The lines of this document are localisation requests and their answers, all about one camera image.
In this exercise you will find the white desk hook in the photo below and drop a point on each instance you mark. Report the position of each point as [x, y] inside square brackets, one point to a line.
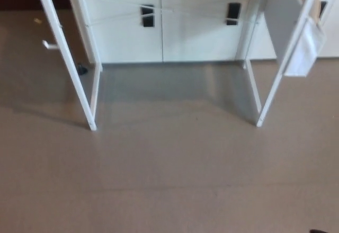
[49, 45]

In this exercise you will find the white cabinet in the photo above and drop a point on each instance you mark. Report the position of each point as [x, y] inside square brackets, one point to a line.
[198, 37]

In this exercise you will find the black caster wheel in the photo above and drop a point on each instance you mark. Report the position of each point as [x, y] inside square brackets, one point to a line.
[82, 68]

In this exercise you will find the small yellow floor scrap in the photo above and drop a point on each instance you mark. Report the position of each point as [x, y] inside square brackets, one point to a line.
[37, 20]

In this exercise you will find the white metal frame desk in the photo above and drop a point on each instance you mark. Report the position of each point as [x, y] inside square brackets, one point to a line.
[76, 84]

